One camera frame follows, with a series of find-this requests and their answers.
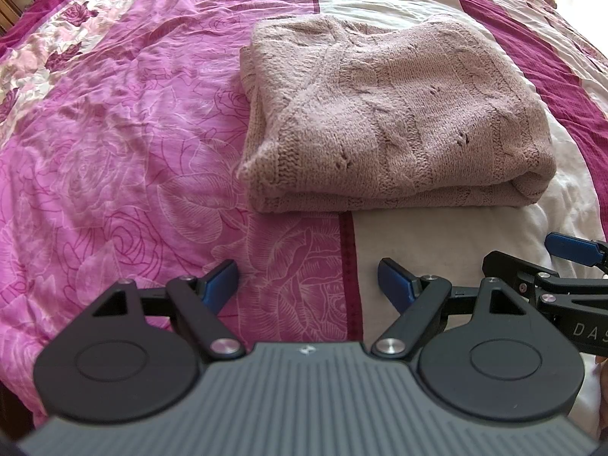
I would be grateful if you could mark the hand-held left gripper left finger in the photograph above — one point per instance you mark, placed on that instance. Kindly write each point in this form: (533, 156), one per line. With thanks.
(221, 285)

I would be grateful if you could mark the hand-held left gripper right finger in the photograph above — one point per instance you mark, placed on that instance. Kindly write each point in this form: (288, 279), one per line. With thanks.
(394, 280)

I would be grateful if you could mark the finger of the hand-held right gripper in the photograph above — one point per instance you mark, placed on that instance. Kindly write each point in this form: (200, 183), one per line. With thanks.
(570, 247)
(513, 266)

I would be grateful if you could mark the pink knit sweater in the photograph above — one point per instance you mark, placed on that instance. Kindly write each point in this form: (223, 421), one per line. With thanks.
(380, 114)

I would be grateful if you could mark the pink floral bedspread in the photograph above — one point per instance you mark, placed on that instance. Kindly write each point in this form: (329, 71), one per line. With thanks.
(142, 128)

